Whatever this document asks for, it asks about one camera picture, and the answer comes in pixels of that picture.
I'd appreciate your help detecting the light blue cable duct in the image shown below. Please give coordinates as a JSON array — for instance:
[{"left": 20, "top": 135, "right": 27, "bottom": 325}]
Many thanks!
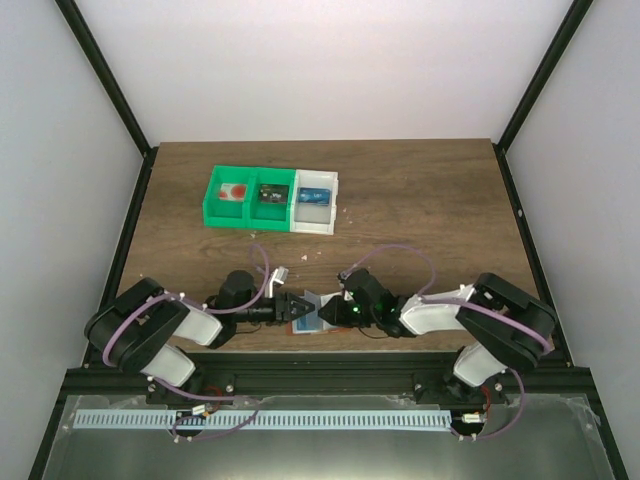
[{"left": 72, "top": 409, "right": 452, "bottom": 432}]

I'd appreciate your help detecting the right black frame post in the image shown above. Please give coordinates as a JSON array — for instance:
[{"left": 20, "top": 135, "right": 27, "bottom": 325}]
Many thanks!
[{"left": 497, "top": 0, "right": 596, "bottom": 151}]

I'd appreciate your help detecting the white bin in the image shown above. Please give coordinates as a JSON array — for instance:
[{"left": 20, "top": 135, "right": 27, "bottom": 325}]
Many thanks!
[{"left": 290, "top": 169, "right": 339, "bottom": 235}]

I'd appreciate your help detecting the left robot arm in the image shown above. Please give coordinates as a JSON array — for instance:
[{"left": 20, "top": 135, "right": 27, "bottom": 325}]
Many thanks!
[{"left": 84, "top": 267, "right": 316, "bottom": 404}]

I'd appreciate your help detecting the black card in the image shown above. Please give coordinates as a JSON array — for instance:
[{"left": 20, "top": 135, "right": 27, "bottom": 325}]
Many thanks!
[{"left": 258, "top": 184, "right": 290, "bottom": 205}]

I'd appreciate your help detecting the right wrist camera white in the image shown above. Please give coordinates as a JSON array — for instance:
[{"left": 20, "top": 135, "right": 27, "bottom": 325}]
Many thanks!
[{"left": 338, "top": 269, "right": 357, "bottom": 296}]

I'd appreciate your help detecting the black aluminium front rail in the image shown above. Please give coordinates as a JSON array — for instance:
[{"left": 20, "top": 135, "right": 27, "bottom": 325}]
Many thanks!
[{"left": 64, "top": 351, "right": 591, "bottom": 406}]

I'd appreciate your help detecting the blue card in bin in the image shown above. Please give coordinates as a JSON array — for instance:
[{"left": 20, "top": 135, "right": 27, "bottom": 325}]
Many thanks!
[{"left": 297, "top": 187, "right": 332, "bottom": 206}]

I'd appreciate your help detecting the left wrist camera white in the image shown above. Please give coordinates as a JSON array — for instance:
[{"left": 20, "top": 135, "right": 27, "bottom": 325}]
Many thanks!
[{"left": 264, "top": 266, "right": 289, "bottom": 298}]

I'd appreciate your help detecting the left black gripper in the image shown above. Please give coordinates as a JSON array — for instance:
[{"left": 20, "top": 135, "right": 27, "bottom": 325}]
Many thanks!
[{"left": 234, "top": 292, "right": 316, "bottom": 326}]

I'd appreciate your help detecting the green bin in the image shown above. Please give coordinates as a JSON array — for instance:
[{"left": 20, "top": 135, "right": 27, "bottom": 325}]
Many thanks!
[
  {"left": 202, "top": 165, "right": 255, "bottom": 228},
  {"left": 248, "top": 167, "right": 296, "bottom": 232}
]

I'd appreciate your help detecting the green bin middle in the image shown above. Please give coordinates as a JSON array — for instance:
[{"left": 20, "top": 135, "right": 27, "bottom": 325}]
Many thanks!
[{"left": 248, "top": 167, "right": 296, "bottom": 232}]

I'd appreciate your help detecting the green bin left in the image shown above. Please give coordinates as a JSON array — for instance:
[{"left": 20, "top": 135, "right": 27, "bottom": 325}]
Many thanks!
[{"left": 202, "top": 165, "right": 255, "bottom": 228}]

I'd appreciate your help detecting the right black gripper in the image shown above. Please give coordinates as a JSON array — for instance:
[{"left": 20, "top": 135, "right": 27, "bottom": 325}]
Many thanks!
[{"left": 318, "top": 296, "right": 379, "bottom": 329}]

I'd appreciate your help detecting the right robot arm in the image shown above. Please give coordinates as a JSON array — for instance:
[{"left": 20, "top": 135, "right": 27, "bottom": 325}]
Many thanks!
[{"left": 319, "top": 269, "right": 557, "bottom": 403}]

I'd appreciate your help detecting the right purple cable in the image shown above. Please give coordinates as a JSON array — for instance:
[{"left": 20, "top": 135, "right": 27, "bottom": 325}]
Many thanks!
[{"left": 344, "top": 243, "right": 551, "bottom": 441}]

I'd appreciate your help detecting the light blue credit card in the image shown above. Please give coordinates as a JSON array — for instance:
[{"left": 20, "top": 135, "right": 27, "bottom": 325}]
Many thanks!
[{"left": 292, "top": 290, "right": 332, "bottom": 335}]

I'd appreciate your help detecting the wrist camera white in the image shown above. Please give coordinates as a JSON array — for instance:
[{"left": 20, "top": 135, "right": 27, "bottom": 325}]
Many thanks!
[
  {"left": 264, "top": 266, "right": 289, "bottom": 298},
  {"left": 338, "top": 269, "right": 357, "bottom": 296}
]

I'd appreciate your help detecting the black frame post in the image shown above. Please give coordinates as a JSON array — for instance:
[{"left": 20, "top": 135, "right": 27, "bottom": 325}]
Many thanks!
[
  {"left": 53, "top": 0, "right": 153, "bottom": 157},
  {"left": 497, "top": 0, "right": 596, "bottom": 151}
]

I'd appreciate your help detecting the red white card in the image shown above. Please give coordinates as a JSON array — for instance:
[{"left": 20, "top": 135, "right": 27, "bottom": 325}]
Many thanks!
[{"left": 218, "top": 183, "right": 247, "bottom": 202}]

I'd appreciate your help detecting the left black frame post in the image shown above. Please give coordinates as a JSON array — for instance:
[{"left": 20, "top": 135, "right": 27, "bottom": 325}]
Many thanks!
[{"left": 53, "top": 0, "right": 153, "bottom": 157}]

